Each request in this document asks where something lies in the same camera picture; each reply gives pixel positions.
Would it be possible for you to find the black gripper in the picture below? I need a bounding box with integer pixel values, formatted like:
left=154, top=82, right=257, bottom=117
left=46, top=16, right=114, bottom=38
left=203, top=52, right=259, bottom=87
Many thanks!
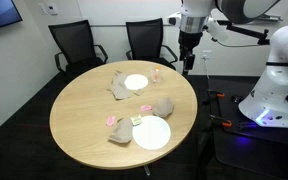
left=178, top=30, right=204, bottom=76

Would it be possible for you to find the clear plastic cup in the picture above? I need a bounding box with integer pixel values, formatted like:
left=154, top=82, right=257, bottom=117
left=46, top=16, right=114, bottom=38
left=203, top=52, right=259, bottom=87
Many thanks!
left=149, top=64, right=163, bottom=84

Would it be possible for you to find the black orange bar clamp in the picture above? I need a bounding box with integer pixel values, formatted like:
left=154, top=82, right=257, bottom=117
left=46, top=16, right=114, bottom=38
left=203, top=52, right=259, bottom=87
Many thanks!
left=206, top=88, right=226, bottom=108
left=209, top=114, right=233, bottom=128

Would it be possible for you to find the black mesh office chair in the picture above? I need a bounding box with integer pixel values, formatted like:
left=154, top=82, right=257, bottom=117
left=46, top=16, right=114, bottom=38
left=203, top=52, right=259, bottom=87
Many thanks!
left=125, top=17, right=179, bottom=71
left=47, top=19, right=109, bottom=76

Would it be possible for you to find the brown paper napkin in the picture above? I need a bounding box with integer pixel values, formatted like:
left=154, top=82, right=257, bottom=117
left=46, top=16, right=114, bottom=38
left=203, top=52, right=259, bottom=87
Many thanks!
left=107, top=117, right=135, bottom=145
left=151, top=97, right=175, bottom=119
left=111, top=70, right=129, bottom=86
left=107, top=81, right=135, bottom=101

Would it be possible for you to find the small white paper plate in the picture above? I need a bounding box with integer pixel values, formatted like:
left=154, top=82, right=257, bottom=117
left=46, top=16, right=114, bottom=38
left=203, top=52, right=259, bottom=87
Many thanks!
left=123, top=73, right=150, bottom=91

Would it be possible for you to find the small brown packet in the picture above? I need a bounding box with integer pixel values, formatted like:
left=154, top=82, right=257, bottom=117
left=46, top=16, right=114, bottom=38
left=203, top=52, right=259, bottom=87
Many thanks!
left=133, top=88, right=146, bottom=97

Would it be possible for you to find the yellow sweetener packet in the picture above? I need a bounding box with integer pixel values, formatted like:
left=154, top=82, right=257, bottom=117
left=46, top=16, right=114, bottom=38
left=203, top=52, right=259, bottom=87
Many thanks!
left=130, top=114, right=143, bottom=127

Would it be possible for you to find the large white paper plate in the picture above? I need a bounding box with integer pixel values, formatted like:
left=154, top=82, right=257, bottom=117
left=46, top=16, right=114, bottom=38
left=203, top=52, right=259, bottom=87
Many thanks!
left=131, top=115, right=172, bottom=151

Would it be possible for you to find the white wall outlet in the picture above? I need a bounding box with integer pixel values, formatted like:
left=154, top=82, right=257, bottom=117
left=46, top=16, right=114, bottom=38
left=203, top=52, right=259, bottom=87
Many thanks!
left=202, top=49, right=213, bottom=61

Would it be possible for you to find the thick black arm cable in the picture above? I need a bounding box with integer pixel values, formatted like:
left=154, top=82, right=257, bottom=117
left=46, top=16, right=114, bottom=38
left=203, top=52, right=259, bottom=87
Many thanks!
left=211, top=19, right=271, bottom=48

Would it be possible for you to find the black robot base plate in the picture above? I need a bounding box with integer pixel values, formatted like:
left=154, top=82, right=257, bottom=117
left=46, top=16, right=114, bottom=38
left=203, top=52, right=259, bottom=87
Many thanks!
left=207, top=74, right=288, bottom=148

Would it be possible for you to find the white wall thermostat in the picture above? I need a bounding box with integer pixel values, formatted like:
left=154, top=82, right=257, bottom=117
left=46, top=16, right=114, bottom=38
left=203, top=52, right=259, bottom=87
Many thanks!
left=47, top=2, right=59, bottom=16

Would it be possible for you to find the white wall switch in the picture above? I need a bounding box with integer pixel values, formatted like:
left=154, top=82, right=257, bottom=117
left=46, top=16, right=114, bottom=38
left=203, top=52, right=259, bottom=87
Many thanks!
left=37, top=3, right=48, bottom=16

